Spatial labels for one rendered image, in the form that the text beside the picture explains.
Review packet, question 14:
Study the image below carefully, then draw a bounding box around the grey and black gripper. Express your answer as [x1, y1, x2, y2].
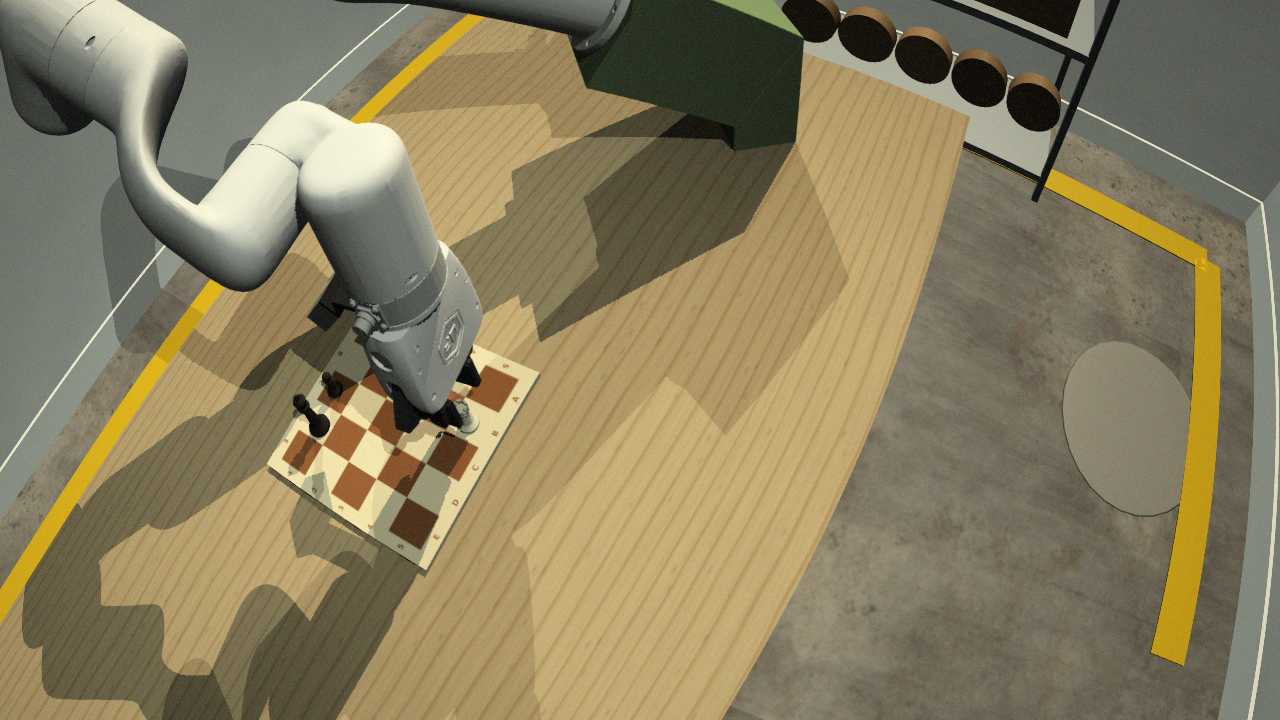
[360, 240, 483, 434]

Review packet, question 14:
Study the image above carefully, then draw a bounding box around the brown and cream chessboard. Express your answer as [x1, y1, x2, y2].
[268, 327, 540, 571]

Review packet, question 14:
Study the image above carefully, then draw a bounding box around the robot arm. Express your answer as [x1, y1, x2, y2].
[0, 0, 631, 338]

